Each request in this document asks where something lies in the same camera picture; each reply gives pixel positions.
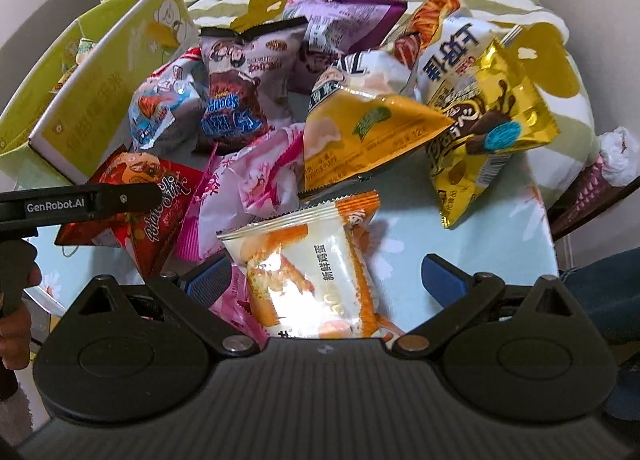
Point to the brown cone-shaped toy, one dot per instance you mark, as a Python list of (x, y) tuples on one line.
[(595, 179)]

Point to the white packet with blue print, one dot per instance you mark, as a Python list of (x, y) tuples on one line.
[(450, 54)]

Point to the pink white snack packet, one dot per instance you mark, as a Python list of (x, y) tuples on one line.
[(250, 179)]

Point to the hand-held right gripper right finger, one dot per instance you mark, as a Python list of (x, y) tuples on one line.
[(442, 277)]

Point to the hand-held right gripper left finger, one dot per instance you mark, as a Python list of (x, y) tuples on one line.
[(207, 282)]

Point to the red chips packet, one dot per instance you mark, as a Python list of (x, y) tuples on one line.
[(150, 235)]

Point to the small pale green packet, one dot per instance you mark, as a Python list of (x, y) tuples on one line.
[(75, 59)]

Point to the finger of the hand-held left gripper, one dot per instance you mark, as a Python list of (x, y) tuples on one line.
[(125, 200)]

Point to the blue white shrimp cracker packet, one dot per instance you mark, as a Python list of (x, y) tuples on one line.
[(160, 104)]

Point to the purple snack packet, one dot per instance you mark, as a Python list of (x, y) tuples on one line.
[(340, 24)]

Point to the orange bread snack packet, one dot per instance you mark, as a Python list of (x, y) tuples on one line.
[(425, 24)]

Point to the person's left hand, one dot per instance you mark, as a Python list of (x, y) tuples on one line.
[(15, 340)]

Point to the yellow white snack packet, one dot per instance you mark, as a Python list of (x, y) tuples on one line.
[(365, 134)]

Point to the orange white cake packet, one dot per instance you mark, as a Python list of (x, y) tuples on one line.
[(310, 265)]

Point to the green yellow cardboard box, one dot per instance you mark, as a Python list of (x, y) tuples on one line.
[(85, 104)]

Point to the person's leg in jeans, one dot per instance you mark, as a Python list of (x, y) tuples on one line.
[(605, 295)]

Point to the lavender packet with black top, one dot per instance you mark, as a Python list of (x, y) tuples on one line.
[(240, 89)]

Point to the gold chocolate snack packet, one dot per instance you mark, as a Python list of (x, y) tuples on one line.
[(500, 129)]

